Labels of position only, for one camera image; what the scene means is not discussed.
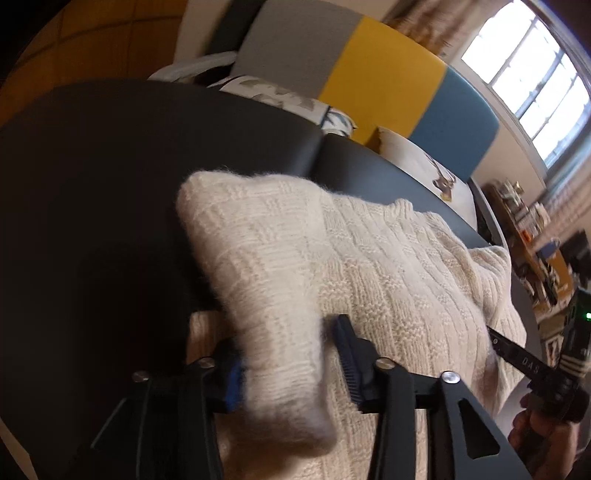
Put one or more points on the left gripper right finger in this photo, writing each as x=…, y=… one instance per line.
x=463, y=441

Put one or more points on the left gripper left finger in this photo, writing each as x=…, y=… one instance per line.
x=164, y=426

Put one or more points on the cream knitted sweater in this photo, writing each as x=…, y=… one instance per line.
x=283, y=257

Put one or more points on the person's right hand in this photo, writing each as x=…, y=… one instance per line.
x=556, y=458

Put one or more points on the wooden side desk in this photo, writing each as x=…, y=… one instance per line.
x=547, y=278

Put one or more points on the right floral curtain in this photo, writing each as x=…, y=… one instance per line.
x=568, y=204

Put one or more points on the floral curtain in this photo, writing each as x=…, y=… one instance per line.
x=441, y=26
x=568, y=204

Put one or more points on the white deer print pillow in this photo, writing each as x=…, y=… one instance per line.
x=442, y=182

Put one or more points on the geometric pattern pillow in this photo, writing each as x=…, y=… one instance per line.
x=330, y=119

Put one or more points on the grey yellow blue sofa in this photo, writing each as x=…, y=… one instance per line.
x=366, y=69

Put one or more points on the left floral curtain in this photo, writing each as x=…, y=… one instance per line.
x=441, y=26

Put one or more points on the window with white frame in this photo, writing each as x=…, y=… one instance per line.
x=521, y=61

